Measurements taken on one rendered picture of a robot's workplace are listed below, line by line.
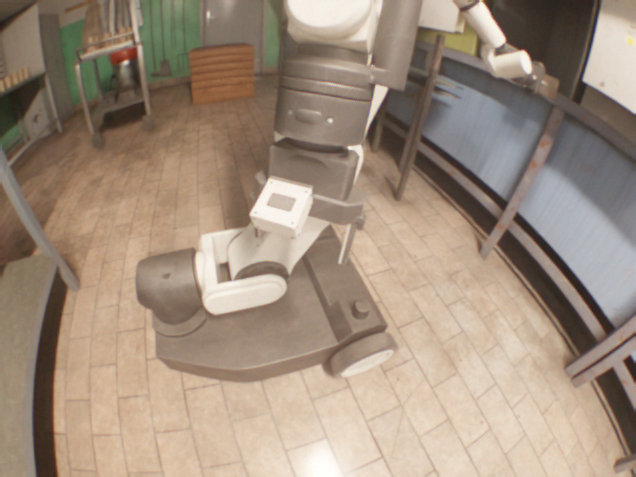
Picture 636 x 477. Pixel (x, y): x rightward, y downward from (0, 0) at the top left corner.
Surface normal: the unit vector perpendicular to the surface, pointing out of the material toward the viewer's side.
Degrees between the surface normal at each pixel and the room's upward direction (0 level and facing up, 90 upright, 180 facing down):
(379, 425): 0
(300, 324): 0
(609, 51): 90
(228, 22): 90
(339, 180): 80
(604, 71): 90
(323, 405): 0
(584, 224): 90
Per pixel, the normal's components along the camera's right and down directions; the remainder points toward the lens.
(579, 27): -0.93, 0.19
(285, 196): 0.00, -0.44
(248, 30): 0.36, 0.68
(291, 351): 0.08, -0.71
